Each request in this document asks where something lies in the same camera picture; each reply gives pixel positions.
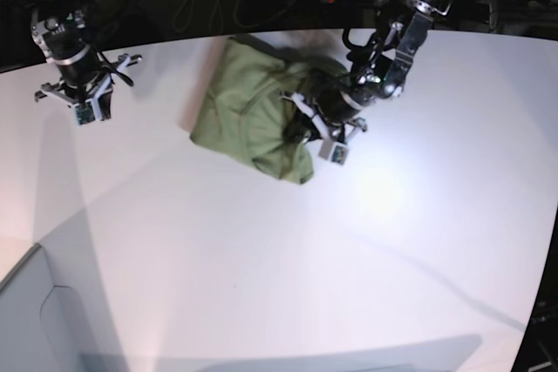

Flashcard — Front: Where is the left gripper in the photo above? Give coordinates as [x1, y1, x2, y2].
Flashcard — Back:
[281, 86, 368, 144]

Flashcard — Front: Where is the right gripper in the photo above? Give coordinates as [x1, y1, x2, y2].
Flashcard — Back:
[34, 52, 142, 120]

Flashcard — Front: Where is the green T-shirt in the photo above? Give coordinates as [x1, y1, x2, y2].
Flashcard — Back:
[189, 33, 350, 186]

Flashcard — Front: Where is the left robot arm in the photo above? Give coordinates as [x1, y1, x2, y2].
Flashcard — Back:
[282, 0, 454, 144]

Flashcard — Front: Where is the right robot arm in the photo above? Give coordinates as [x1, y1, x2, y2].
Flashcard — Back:
[31, 0, 142, 125]

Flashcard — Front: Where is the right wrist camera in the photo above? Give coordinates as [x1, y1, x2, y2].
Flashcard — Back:
[72, 102, 99, 126]

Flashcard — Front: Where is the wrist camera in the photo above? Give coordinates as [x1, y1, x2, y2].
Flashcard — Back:
[318, 139, 349, 166]
[72, 102, 99, 126]

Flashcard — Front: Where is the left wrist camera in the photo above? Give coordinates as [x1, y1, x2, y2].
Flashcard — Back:
[318, 139, 349, 166]

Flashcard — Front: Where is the grey coiled cable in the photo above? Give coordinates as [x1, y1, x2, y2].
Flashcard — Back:
[170, 0, 297, 34]

